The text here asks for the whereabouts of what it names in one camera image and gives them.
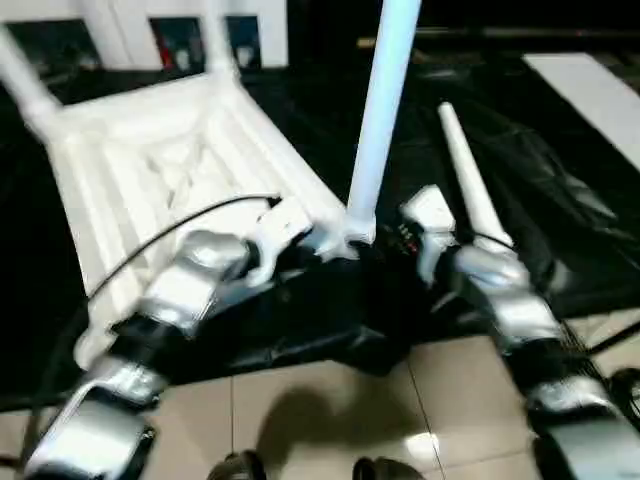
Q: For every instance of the black rail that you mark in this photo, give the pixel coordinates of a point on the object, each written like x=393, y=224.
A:
x=525, y=33

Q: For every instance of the small tan block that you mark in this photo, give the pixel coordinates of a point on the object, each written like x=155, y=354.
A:
x=366, y=42

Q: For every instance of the black left robot foot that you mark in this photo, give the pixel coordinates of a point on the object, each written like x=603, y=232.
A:
x=239, y=467

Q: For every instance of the white plastic table leg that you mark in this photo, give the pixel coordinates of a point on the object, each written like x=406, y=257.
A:
x=382, y=100
x=470, y=165
x=222, y=40
x=27, y=85

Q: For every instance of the white cabinet with glass doors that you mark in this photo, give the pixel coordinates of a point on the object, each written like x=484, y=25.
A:
x=130, y=30

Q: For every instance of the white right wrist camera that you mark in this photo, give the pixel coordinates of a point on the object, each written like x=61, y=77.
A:
x=432, y=215

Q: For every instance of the black mat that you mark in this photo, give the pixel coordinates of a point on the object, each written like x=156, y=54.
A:
x=325, y=310

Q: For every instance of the white plastic table top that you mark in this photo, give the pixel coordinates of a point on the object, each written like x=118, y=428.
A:
x=150, y=150

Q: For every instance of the white flat board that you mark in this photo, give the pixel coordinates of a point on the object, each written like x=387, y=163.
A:
x=595, y=95

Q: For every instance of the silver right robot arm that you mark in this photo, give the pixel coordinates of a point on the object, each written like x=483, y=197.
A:
x=515, y=300

